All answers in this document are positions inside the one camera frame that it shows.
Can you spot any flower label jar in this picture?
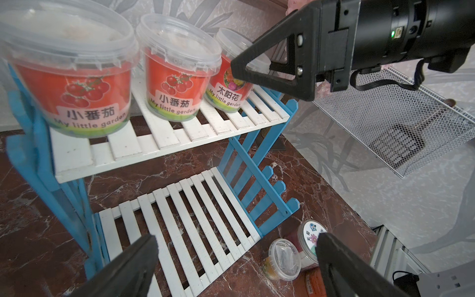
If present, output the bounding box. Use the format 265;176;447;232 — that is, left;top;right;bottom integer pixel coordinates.
294;220;327;271
305;267;327;297

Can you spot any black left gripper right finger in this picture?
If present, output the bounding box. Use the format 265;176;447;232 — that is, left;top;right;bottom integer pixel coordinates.
316;233;407;297

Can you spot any wooden handled brush in basket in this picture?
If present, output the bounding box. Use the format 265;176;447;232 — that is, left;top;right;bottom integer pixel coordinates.
369;99;456;169

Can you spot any clear container red seed packet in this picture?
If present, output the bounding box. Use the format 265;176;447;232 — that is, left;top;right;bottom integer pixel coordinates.
1;1;139;138

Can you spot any clear plastic seed container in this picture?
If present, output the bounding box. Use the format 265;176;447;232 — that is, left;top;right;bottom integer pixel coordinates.
204;28;254;113

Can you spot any white wire mesh basket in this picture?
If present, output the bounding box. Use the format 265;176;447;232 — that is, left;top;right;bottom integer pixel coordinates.
314;85;475;178

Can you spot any clear lidded seed container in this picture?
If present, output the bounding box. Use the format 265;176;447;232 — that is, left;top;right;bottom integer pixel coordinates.
136;14;222;122

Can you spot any flower label jar right rear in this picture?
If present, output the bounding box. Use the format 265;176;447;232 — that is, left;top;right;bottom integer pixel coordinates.
294;220;327;271

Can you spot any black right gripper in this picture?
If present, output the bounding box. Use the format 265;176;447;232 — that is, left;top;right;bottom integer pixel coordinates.
231;1;475;101

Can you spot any blue and white wooden shelf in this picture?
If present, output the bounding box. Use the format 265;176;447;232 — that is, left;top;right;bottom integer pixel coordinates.
5;64;301;297

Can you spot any flower label jar right front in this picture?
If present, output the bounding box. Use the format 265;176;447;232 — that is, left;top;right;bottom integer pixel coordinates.
305;267;327;297

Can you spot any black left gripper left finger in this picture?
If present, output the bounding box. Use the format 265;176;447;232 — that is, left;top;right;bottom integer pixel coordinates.
71;234;158;297

